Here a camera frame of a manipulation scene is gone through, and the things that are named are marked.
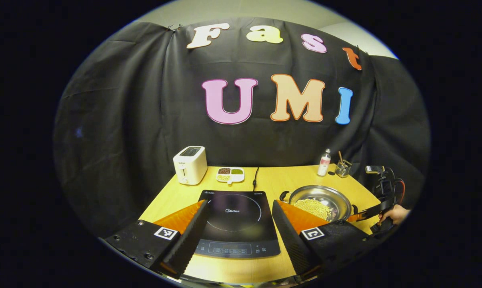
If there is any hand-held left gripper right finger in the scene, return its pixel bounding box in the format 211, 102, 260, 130
272, 200, 381, 280

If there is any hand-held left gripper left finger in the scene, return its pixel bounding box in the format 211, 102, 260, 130
103, 199, 210, 280

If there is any stainless steel pot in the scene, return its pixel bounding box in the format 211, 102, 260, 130
280, 185, 359, 223

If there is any black induction cooktop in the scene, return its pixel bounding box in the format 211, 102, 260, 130
194, 190, 281, 258

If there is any pile of soybeans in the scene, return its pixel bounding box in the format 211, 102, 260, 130
294, 198, 332, 221

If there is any clear jar with sticks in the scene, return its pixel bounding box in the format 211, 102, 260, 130
335, 151, 352, 178

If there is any small pink label bottle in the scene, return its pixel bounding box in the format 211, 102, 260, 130
317, 148, 332, 177

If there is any white toaster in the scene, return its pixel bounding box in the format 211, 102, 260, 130
173, 146, 208, 185

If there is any white divided bean dish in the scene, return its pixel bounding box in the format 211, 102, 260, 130
216, 167, 245, 184

